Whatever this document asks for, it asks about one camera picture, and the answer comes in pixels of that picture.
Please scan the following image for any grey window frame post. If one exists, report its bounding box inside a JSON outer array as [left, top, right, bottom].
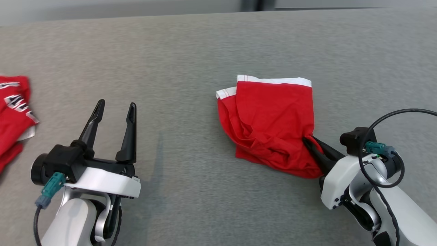
[[241, 0, 277, 12]]

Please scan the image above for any teal left camera connector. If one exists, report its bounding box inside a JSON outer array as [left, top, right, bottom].
[[34, 172, 66, 210]]

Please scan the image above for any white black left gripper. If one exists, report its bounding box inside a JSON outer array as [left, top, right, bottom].
[[64, 99, 142, 199]]

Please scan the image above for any red basketball jersey with lettering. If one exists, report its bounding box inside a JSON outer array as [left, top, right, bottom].
[[0, 75, 40, 173]]

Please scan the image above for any red shorts white trim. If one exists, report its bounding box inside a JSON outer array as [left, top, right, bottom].
[[215, 74, 324, 179]]

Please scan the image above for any black left camera cable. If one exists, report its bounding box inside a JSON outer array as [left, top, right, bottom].
[[33, 205, 43, 246]]

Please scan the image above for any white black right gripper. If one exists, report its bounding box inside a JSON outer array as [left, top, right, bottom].
[[302, 136, 378, 210]]

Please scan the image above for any teal right camera connector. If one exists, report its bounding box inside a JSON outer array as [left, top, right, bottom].
[[365, 141, 395, 158]]

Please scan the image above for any teal camera connector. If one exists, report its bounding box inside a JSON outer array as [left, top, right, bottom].
[[365, 141, 395, 158], [34, 172, 66, 210]]

